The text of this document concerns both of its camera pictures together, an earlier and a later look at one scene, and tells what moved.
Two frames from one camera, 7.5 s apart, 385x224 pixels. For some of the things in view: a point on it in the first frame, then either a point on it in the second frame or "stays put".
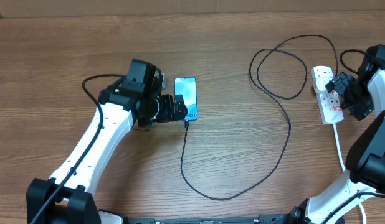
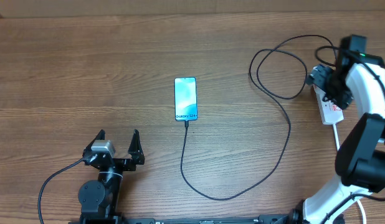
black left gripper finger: (180, 109) -> (100, 135)
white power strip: (329, 102) stays put
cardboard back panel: (20, 9) stays put
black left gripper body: (159, 109) -> (121, 165)
